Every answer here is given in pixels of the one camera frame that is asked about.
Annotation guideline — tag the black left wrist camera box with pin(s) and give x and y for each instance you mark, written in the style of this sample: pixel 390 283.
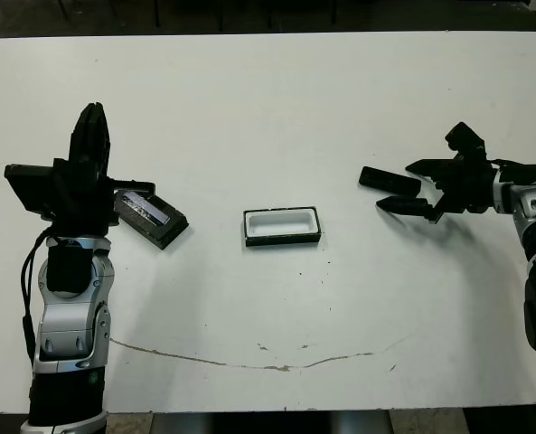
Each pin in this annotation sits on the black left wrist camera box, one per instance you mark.
pixel 32 190

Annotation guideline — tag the black box lid with window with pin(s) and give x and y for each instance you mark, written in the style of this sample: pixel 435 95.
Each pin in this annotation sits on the black box lid with window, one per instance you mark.
pixel 159 221

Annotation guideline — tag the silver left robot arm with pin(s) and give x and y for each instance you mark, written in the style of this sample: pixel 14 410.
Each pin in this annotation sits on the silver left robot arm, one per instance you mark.
pixel 68 316

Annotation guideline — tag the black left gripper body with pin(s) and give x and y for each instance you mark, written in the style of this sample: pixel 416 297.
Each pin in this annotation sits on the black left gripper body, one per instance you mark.
pixel 82 203

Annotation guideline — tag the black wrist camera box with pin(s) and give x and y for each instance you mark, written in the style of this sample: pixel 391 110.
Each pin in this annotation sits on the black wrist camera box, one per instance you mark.
pixel 464 138
pixel 32 190

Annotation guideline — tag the silver right robot leg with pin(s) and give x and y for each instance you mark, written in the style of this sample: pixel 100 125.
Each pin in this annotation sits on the silver right robot leg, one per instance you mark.
pixel 362 424

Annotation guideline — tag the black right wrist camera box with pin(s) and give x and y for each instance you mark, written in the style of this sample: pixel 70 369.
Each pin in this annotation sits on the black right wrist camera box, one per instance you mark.
pixel 464 138

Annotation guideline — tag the black box base white insert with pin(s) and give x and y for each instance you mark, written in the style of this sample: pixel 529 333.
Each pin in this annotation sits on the black box base white insert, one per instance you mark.
pixel 281 224

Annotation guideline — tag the silver robot leg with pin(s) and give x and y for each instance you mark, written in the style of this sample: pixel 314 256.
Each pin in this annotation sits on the silver robot leg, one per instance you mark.
pixel 362 424
pixel 181 425

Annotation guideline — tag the small black camera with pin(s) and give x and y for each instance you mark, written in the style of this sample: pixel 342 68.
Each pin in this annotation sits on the small black camera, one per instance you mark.
pixel 387 180

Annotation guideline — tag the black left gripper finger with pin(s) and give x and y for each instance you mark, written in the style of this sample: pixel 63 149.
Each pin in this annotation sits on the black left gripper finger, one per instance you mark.
pixel 84 140
pixel 102 144

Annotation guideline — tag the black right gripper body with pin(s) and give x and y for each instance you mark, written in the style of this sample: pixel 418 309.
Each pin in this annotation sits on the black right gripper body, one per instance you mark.
pixel 471 190

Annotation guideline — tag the silver left robot leg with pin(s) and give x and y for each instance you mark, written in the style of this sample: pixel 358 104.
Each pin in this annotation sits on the silver left robot leg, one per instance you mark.
pixel 181 425

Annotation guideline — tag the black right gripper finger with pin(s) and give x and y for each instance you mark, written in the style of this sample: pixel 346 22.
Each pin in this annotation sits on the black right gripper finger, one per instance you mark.
pixel 405 207
pixel 432 167

